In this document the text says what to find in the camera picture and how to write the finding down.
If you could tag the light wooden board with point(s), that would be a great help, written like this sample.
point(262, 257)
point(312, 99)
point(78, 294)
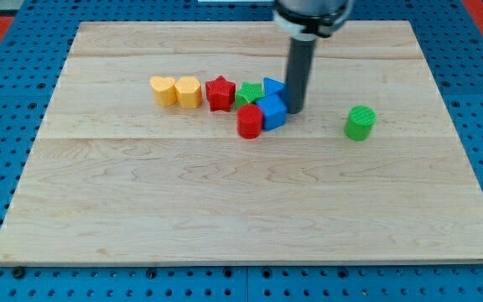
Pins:
point(113, 179)

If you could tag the blue cube block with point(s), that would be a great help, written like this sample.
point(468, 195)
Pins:
point(273, 110)

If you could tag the red star block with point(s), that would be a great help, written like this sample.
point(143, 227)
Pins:
point(220, 94)

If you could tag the yellow heart block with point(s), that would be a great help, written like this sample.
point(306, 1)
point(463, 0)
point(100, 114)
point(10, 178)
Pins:
point(163, 90)

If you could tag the green star block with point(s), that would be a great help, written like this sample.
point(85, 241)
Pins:
point(248, 94)

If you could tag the yellow hexagon block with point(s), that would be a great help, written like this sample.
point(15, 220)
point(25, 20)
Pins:
point(189, 92)

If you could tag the blue triangle block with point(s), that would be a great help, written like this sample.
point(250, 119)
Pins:
point(273, 87)

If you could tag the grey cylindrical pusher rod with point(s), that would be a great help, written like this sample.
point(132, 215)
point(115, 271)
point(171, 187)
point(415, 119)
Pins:
point(300, 58)

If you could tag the green cylinder block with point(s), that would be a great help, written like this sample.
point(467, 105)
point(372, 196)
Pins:
point(359, 123)

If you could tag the red cylinder block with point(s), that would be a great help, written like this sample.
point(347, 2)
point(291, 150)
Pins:
point(249, 121)

